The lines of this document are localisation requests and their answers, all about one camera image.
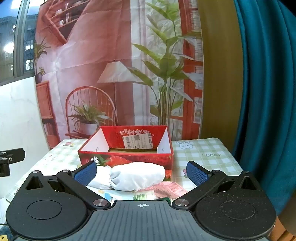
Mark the pink knitted cloth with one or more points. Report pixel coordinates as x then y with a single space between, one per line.
166 188

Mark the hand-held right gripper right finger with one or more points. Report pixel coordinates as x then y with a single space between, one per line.
197 173

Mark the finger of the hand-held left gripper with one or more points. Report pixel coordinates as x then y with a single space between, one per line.
13 155

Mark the window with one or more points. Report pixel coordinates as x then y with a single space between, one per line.
9 34

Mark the printed room scene backdrop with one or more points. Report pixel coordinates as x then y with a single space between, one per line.
92 58

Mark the red cardboard box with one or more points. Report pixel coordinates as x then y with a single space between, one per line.
138 160

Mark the wooden furniture piece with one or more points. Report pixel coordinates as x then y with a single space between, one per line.
288 231

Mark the orange floral cloth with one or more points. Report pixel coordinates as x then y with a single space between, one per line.
142 196

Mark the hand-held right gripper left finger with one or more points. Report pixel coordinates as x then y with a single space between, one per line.
85 173

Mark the green embroidered pouch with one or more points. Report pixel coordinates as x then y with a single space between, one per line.
164 198

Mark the white cloth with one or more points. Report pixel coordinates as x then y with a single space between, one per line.
138 176

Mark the teal curtain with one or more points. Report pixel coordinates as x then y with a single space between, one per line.
266 92

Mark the green checked rabbit tablecloth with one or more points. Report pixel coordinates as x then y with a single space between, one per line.
208 148

